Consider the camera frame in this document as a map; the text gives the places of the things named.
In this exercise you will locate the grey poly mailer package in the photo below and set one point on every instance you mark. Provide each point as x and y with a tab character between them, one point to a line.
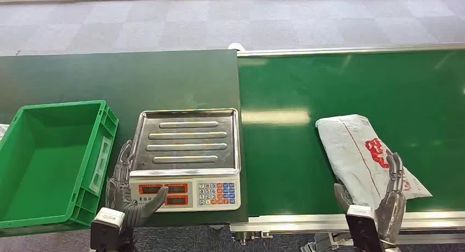
352	152

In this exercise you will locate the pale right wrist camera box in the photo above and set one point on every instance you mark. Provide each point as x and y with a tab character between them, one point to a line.
359	211

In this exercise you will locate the green conveyor belt machine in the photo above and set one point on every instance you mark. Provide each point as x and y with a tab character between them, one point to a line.
290	98

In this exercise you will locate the electronic scale with steel tray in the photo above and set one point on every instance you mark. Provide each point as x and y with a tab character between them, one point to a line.
189	145

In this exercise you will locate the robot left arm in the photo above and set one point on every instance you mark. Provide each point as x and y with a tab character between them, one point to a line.
109	241

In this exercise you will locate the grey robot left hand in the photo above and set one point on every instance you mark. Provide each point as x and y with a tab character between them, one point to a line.
121	192

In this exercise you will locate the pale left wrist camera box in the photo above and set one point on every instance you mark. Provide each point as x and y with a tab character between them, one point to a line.
108	217

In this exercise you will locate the white plastic bag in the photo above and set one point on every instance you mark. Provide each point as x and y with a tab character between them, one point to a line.
3	131

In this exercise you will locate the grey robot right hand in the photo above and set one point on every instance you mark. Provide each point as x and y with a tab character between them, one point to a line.
392	210

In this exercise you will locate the dark green table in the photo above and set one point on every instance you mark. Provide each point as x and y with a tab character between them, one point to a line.
120	79

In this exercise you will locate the green plastic crate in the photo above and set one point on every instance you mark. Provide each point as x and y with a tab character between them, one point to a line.
51	163

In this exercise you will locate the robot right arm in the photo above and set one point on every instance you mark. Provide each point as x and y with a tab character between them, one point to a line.
365	236

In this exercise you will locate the white round knob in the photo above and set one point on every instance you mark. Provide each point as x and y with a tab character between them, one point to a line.
237	46

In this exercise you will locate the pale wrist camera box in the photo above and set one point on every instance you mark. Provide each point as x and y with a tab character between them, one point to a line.
108	217
359	211

